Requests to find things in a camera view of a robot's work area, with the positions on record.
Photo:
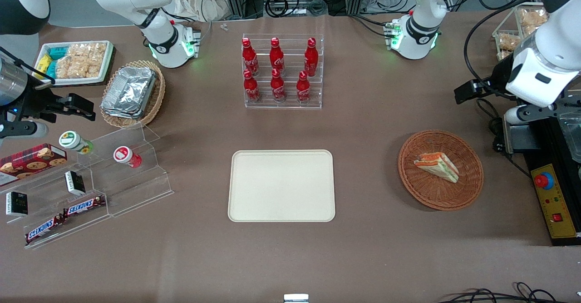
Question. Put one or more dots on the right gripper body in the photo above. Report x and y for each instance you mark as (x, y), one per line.
(32, 101)

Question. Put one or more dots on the triangular sandwich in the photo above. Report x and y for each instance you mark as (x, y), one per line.
(438, 166)

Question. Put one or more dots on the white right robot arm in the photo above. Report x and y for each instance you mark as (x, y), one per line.
(159, 44)

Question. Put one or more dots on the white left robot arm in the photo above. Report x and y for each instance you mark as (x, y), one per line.
(422, 30)

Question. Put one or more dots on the white rectangular snack tray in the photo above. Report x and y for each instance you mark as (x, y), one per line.
(106, 64)

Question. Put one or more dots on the aluminium foil tray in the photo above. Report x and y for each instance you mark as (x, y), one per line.
(129, 90)

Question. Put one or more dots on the clear tray in machine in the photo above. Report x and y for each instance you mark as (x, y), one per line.
(572, 135)

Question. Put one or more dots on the light oval wicker basket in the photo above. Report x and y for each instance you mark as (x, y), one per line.
(156, 94)

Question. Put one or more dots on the brown round wicker basket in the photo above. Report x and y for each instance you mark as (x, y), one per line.
(435, 194)

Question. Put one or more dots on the cream plastic tray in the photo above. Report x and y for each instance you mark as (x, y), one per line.
(281, 186)

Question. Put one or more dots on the green lidded drink cup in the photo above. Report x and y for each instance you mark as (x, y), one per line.
(72, 141)

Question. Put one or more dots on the yellow snack pack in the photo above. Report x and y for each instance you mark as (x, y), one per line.
(42, 63)

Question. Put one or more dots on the clear bag of crackers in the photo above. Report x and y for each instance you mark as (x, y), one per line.
(531, 19)
(508, 42)

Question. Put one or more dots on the teal snack pack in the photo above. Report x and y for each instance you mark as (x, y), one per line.
(58, 52)
(51, 69)

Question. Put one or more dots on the clear bags of rice crackers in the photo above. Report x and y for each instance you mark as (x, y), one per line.
(81, 60)

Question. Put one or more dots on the red lidded drink cup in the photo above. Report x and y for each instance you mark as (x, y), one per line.
(125, 155)

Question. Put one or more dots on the small black box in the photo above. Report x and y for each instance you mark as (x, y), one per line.
(17, 204)
(75, 182)

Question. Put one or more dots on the red cookie box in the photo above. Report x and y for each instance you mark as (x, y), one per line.
(32, 162)

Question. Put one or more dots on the black sealing machine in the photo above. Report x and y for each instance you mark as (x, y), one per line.
(551, 157)

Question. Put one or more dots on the clear acrylic stepped shelf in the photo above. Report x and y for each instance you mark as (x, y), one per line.
(131, 189)

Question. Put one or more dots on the snickers chocolate bar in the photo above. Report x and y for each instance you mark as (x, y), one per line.
(84, 206)
(45, 229)

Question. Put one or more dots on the red emergency stop button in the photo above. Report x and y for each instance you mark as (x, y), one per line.
(544, 181)

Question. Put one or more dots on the beige cloth bag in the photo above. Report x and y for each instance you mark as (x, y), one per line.
(195, 1)

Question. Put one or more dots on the red cola bottle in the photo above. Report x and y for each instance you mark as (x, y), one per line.
(250, 60)
(278, 88)
(251, 89)
(277, 57)
(311, 60)
(303, 89)

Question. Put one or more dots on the clear acrylic bottle rack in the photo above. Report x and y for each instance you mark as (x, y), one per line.
(290, 98)

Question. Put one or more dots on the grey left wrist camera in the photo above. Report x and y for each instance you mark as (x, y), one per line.
(522, 114)

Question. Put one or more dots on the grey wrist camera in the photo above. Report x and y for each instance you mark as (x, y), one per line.
(522, 114)
(25, 130)

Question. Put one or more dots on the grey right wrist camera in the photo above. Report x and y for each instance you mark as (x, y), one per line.
(25, 130)

